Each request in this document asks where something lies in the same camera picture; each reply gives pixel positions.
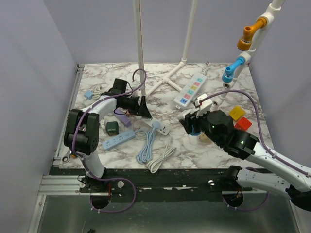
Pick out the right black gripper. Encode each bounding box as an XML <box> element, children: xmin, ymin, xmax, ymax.
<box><xmin>180</xmin><ymin>106</ymin><xmax>222</xmax><ymax>146</ymax></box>

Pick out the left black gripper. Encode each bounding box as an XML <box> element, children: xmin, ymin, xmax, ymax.
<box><xmin>120</xmin><ymin>95</ymin><xmax>152</xmax><ymax>118</ymax></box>

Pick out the wooden cube socket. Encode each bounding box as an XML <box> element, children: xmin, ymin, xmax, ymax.
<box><xmin>199</xmin><ymin>134</ymin><xmax>210</xmax><ymax>143</ymax></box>

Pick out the purple USB power strip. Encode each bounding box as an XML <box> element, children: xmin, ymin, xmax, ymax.
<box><xmin>114</xmin><ymin>109</ymin><xmax>132</xmax><ymax>128</ymax></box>

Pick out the white multicolour power strip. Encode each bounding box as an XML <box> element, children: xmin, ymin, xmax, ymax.
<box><xmin>173</xmin><ymin>73</ymin><xmax>207</xmax><ymax>109</ymax></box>

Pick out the dark green cube socket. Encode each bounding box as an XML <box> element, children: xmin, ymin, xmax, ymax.
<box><xmin>105</xmin><ymin>121</ymin><xmax>119</xmax><ymax>136</ymax></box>

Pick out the yellow cube socket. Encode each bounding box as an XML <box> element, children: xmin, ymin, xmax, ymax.
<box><xmin>229</xmin><ymin>106</ymin><xmax>246</xmax><ymax>121</ymax></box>

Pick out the white round plug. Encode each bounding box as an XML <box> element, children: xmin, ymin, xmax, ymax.
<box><xmin>146</xmin><ymin>135</ymin><xmax>176</xmax><ymax>174</ymax></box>

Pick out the red cube socket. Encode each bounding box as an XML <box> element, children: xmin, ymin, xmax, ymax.
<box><xmin>234</xmin><ymin>117</ymin><xmax>252</xmax><ymax>131</ymax></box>

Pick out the light blue charger plug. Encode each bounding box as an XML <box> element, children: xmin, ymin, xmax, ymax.
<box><xmin>84</xmin><ymin>90</ymin><xmax>94</xmax><ymax>100</ymax></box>

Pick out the blue plug adapter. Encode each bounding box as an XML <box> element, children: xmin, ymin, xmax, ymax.
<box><xmin>190</xmin><ymin>126</ymin><xmax>201</xmax><ymax>136</ymax></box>

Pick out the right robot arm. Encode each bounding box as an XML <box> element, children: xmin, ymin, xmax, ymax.
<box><xmin>177</xmin><ymin>109</ymin><xmax>311</xmax><ymax>211</ymax></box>

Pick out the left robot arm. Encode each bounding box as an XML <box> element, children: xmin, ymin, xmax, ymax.
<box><xmin>64</xmin><ymin>79</ymin><xmax>152</xmax><ymax>192</ymax></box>

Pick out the white two-pin adapter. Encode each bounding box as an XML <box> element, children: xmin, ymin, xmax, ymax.
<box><xmin>100</xmin><ymin>119</ymin><xmax>106</xmax><ymax>133</ymax></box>

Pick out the blue pipe fitting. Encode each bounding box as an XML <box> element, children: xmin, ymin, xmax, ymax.
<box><xmin>222</xmin><ymin>56</ymin><xmax>251</xmax><ymax>83</ymax></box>

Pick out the silver wrench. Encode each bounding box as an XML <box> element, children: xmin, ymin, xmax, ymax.
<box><xmin>62</xmin><ymin>150</ymin><xmax>76</xmax><ymax>163</ymax></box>

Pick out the orange pipe fitting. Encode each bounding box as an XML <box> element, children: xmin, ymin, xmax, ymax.
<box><xmin>237</xmin><ymin>17</ymin><xmax>267</xmax><ymax>51</ymax></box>

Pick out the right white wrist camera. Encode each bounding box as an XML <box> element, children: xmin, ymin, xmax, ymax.
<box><xmin>194</xmin><ymin>93</ymin><xmax>213</xmax><ymax>116</ymax></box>

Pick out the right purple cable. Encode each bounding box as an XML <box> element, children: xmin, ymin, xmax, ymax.
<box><xmin>199</xmin><ymin>89</ymin><xmax>311</xmax><ymax>177</ymax></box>

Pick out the purple cable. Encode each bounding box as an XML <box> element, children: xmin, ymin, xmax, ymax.
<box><xmin>199</xmin><ymin>89</ymin><xmax>311</xmax><ymax>177</ymax></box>
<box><xmin>72</xmin><ymin>68</ymin><xmax>148</xmax><ymax>180</ymax></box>

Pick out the black metal base rail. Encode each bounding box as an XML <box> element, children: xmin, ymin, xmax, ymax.
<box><xmin>77</xmin><ymin>167</ymin><xmax>268</xmax><ymax>203</ymax></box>

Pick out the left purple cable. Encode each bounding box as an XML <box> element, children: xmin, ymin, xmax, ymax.
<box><xmin>72</xmin><ymin>68</ymin><xmax>148</xmax><ymax>180</ymax></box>

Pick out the white PVC pipe frame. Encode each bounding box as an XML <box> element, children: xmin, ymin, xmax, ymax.
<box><xmin>133</xmin><ymin>0</ymin><xmax>285</xmax><ymax>98</ymax></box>

